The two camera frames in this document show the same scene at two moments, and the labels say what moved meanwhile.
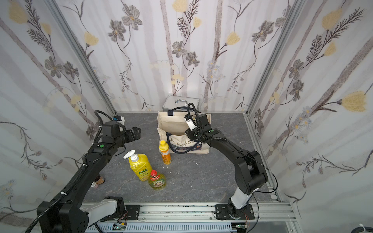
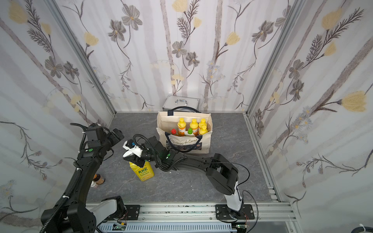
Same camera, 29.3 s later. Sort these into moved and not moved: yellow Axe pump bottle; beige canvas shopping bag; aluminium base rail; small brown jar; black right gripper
Moved: black right gripper
Not moved: yellow Axe pump bottle; beige canvas shopping bag; small brown jar; aluminium base rail
